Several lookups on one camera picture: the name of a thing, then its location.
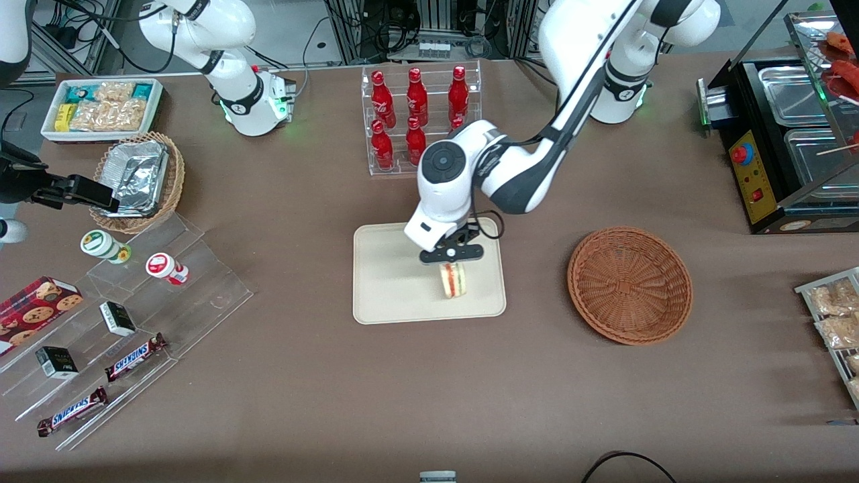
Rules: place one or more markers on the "sandwich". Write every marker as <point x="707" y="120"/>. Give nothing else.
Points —
<point x="453" y="282"/>

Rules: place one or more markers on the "cream plastic tray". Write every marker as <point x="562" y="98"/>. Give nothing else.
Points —
<point x="396" y="282"/>

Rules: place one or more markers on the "red cola bottle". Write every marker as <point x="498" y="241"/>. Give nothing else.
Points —
<point x="415" y="141"/>
<point x="382" y="97"/>
<point x="417" y="94"/>
<point x="457" y="123"/>
<point x="459" y="92"/>
<point x="382" y="146"/>

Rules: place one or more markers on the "black food warmer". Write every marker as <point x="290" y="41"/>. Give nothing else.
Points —
<point x="751" y="181"/>

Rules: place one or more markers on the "green sunflower lidded cup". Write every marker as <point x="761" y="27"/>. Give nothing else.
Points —
<point x="100" y="245"/>

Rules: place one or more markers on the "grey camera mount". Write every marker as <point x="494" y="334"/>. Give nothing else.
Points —
<point x="437" y="477"/>

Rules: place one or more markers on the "clear rice cracker pack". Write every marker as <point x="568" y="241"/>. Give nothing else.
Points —
<point x="100" y="117"/>
<point x="115" y="91"/>

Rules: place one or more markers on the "brown wicker basket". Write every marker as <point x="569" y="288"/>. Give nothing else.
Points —
<point x="631" y="285"/>

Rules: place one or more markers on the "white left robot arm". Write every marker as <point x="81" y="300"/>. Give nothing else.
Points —
<point x="577" y="40"/>

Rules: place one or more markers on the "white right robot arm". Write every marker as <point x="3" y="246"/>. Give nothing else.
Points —
<point x="235" y="33"/>

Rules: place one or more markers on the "small black box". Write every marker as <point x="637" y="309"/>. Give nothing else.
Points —
<point x="57" y="363"/>
<point x="118" y="318"/>

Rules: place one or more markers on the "wooden skewer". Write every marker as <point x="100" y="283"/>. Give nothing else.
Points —
<point x="839" y="149"/>

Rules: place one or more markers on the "white snack tray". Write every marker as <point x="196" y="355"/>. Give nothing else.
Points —
<point x="158" y="107"/>

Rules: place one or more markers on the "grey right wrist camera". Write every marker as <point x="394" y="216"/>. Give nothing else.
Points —
<point x="12" y="231"/>

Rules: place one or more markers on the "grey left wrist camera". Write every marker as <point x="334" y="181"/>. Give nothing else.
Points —
<point x="429" y="225"/>

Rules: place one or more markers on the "red tartan cookie box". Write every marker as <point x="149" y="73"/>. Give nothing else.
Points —
<point x="37" y="308"/>

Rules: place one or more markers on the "light wicker basket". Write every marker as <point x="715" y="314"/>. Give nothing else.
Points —
<point x="176" y="181"/>

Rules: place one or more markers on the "Snickers chocolate bar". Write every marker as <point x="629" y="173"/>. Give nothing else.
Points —
<point x="135" y="357"/>
<point x="72" y="411"/>

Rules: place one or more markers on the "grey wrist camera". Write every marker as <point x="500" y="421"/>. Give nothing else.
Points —
<point x="12" y="231"/>
<point x="429" y="225"/>

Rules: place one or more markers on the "tray of packaged snacks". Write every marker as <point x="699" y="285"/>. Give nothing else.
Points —
<point x="805" y="290"/>

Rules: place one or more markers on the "clear snack bag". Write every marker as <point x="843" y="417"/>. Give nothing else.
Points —
<point x="839" y="331"/>
<point x="855" y="389"/>
<point x="853" y="363"/>
<point x="832" y="298"/>

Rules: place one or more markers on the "steel food pan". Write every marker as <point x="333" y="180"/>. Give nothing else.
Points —
<point x="819" y="164"/>
<point x="792" y="94"/>

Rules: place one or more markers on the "yellow snack pack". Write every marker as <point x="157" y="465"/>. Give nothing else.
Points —
<point x="64" y="116"/>

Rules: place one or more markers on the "clear acrylic stepped stand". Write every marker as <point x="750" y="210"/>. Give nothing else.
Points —
<point x="201" y="282"/>

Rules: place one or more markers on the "red lidded yogurt cup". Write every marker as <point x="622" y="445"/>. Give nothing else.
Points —
<point x="164" y="267"/>

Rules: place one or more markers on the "white power strip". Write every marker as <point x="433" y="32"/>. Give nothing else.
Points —
<point x="436" y="48"/>

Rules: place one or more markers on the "stacked aluminium foil trays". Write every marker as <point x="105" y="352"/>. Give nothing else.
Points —
<point x="137" y="174"/>

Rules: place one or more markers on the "teal snack pack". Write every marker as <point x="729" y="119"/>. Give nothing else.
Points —
<point x="82" y="92"/>
<point x="142" y="90"/>

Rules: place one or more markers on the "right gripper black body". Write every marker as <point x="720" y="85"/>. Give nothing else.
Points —
<point x="19" y="186"/>

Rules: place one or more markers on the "clear acrylic bottle rack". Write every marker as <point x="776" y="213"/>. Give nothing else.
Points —
<point x="436" y="74"/>

